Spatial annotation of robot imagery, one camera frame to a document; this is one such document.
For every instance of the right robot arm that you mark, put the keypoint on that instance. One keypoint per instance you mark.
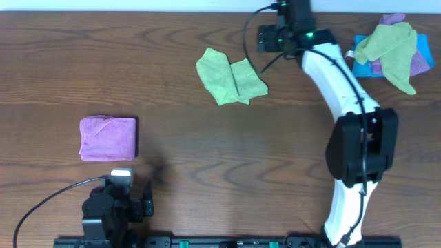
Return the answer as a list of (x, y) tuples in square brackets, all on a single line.
[(361, 147)]

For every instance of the purple cloth in pile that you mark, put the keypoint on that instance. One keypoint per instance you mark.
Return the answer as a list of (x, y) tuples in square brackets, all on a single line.
[(418, 64)]

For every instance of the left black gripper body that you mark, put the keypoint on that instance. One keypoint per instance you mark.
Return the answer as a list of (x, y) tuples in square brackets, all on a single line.
[(147, 202)]

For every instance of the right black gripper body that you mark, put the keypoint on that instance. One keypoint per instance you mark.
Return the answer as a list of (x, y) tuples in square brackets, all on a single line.
[(286, 33)]

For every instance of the folded purple cloth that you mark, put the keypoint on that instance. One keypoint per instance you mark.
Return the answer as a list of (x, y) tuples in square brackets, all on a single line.
[(106, 138)]

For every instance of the green cloth on pile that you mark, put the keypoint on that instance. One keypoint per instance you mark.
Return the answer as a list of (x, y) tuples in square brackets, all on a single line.
[(394, 46)]

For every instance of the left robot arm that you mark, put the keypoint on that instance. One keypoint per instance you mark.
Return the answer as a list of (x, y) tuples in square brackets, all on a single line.
[(98, 226)]

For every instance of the green microfiber cloth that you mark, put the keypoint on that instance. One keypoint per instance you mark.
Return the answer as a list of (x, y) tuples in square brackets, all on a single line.
[(229, 83)]

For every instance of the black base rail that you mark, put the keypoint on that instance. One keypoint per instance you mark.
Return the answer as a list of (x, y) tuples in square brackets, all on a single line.
[(167, 242)]

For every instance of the blue cloth in pile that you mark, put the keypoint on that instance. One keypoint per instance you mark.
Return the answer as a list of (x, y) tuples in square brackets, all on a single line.
[(422, 44)]

